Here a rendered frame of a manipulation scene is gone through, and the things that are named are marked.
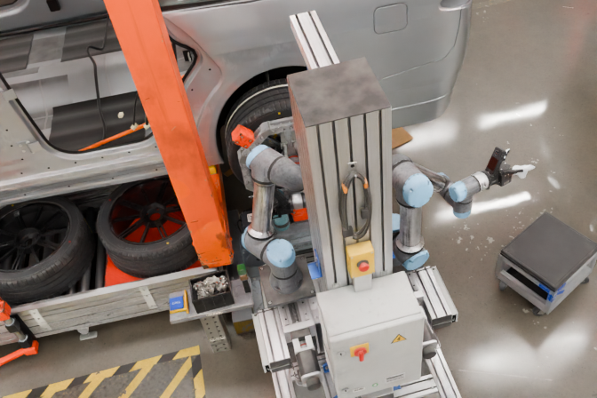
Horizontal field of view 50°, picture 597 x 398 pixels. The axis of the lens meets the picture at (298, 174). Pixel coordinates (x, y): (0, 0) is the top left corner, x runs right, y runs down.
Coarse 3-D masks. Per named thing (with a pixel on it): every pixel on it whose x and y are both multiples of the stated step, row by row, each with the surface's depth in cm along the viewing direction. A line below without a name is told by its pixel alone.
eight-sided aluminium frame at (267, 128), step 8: (280, 120) 316; (288, 120) 316; (264, 128) 313; (272, 128) 312; (280, 128) 313; (288, 128) 314; (256, 136) 320; (264, 136) 314; (256, 144) 318; (240, 152) 324; (248, 152) 321; (240, 160) 323; (248, 168) 328; (248, 176) 332; (248, 184) 336; (288, 192) 353; (296, 192) 349
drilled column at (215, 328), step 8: (200, 320) 331; (208, 320) 332; (216, 320) 333; (208, 328) 341; (216, 328) 339; (224, 328) 344; (208, 336) 343; (216, 336) 344; (224, 336) 345; (216, 344) 350; (224, 344) 355; (216, 352) 356
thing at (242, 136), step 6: (240, 126) 315; (234, 132) 317; (240, 132) 312; (246, 132) 315; (252, 132) 319; (234, 138) 315; (240, 138) 313; (246, 138) 314; (252, 138) 316; (240, 144) 316; (246, 144) 316
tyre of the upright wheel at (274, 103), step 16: (272, 80) 330; (256, 96) 325; (272, 96) 321; (288, 96) 319; (240, 112) 326; (256, 112) 317; (272, 112) 316; (288, 112) 318; (256, 128) 321; (240, 176) 343
